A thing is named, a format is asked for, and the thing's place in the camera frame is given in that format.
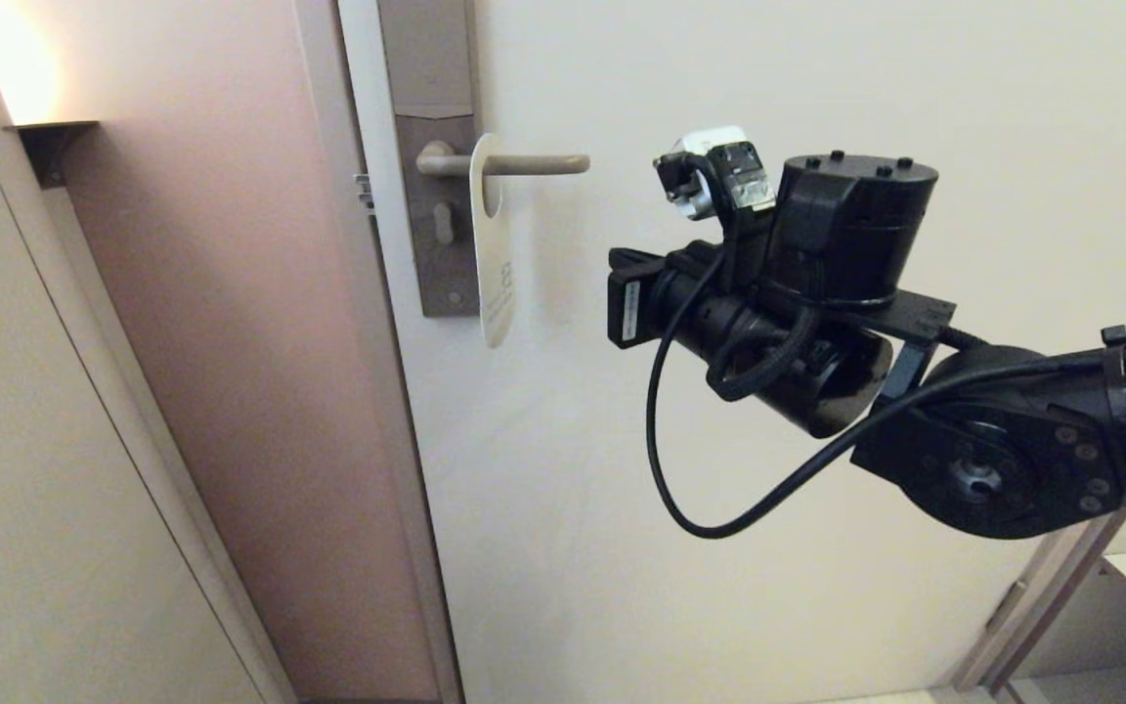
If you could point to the white door hanger sign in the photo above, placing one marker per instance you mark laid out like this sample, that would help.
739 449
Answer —
495 284

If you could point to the small pale oblong object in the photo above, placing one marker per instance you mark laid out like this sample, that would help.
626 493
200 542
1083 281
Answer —
444 223

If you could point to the dark wall lamp bracket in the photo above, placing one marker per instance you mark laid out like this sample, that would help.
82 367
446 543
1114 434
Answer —
50 147

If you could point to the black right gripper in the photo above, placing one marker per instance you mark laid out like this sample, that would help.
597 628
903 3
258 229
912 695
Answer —
817 391

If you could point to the brown metal lock plate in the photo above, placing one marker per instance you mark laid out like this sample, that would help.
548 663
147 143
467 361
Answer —
431 59

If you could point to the white room door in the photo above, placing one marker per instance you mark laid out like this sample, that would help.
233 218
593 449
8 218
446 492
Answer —
719 606

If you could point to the beige door frame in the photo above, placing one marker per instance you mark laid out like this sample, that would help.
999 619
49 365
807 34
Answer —
368 323

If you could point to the beige cabinet panel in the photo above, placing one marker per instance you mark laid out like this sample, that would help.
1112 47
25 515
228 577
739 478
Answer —
25 440

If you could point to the metal door latch plate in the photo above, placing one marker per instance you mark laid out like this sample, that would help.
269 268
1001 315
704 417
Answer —
366 193

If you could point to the small metal frame hinge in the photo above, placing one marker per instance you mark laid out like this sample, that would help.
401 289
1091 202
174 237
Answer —
1005 606

